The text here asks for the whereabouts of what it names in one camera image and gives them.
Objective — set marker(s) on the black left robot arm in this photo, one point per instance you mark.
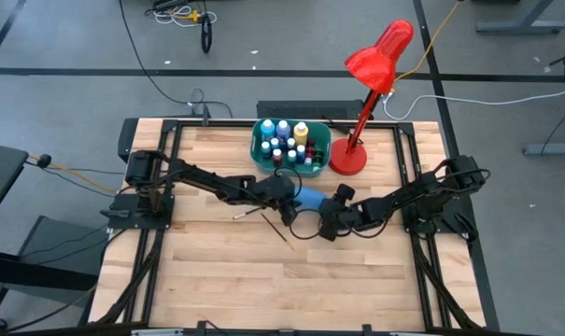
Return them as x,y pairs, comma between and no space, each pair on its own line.
202,179

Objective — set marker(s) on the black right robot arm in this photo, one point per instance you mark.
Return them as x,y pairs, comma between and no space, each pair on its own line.
427,193

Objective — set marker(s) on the blue plastic cup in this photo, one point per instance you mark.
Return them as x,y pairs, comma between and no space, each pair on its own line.
310,198

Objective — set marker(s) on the small light blue paint bottle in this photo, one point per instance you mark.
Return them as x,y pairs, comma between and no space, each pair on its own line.
274,142

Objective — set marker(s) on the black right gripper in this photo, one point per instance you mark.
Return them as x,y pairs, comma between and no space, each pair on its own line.
340,214

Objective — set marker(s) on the large turquoise paint bottle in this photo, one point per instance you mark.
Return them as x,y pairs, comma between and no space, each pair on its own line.
267,130

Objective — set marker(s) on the small black paint bottle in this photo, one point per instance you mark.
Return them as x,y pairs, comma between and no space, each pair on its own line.
290,142

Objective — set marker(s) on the black paintbrush silver ferrule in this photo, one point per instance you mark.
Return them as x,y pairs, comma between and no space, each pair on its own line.
247,214

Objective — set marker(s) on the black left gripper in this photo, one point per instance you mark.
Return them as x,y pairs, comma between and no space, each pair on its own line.
277,193

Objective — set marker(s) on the black round knob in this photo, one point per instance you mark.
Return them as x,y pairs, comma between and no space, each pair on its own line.
44,160

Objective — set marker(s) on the black equipment box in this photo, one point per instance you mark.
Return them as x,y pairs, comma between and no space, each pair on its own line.
305,109

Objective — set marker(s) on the large yellow paint bottle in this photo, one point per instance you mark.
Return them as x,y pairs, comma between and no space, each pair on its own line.
300,136

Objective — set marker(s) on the small turquoise paint bottle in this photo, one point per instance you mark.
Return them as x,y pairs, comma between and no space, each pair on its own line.
265,153

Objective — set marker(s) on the small green paint bottle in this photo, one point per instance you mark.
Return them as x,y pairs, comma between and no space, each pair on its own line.
317,156

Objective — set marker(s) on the large lavender paint bottle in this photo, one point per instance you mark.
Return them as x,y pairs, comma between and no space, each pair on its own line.
283,131

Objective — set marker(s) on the grey desk foot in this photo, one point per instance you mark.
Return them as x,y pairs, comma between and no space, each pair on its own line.
553,149

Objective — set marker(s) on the teal plastic bin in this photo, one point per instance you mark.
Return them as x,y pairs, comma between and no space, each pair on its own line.
286,172

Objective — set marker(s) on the grey desk leg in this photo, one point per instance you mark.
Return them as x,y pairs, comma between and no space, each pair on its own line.
520,27

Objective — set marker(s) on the silver metal strut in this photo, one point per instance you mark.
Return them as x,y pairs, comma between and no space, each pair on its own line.
156,332
408,334

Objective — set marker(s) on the small cobalt blue paint bottle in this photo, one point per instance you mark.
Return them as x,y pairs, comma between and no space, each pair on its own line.
300,156

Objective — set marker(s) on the small red paint bottle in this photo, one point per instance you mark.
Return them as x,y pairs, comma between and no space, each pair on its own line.
277,161
310,150

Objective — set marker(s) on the red desk lamp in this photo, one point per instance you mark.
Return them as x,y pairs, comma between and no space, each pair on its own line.
375,65

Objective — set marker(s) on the small dark teal paint bottle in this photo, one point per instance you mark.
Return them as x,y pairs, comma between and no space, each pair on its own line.
291,158

